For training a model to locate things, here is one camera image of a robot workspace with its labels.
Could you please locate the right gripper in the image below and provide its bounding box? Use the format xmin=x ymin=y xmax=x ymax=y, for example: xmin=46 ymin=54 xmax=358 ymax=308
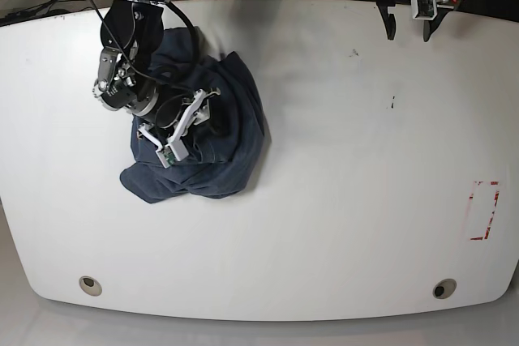
xmin=139 ymin=92 xmax=211 ymax=135

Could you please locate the red tape rectangle marking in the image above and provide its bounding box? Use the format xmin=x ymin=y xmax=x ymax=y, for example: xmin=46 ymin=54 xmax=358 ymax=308
xmin=465 ymin=181 xmax=500 ymax=241

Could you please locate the right table cable grommet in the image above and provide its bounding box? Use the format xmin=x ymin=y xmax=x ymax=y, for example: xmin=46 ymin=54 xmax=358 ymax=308
xmin=432 ymin=279 xmax=457 ymax=300

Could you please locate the dark blue T-shirt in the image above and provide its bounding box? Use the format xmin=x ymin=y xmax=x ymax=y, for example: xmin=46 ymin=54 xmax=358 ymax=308
xmin=118 ymin=26 xmax=266 ymax=204

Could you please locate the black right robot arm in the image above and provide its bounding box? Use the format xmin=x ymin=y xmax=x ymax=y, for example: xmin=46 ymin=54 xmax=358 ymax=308
xmin=93 ymin=0 xmax=200 ymax=137

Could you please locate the table cable grommet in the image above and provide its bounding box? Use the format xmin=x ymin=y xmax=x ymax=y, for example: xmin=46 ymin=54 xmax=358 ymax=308
xmin=432 ymin=279 xmax=457 ymax=300
xmin=79 ymin=276 xmax=102 ymax=297

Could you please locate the left table cable grommet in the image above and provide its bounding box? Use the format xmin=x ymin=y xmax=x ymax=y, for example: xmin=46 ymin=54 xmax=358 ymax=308
xmin=79 ymin=276 xmax=102 ymax=297

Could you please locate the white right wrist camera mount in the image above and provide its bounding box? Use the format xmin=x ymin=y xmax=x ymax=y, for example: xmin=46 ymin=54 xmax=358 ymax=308
xmin=136 ymin=88 xmax=221 ymax=169

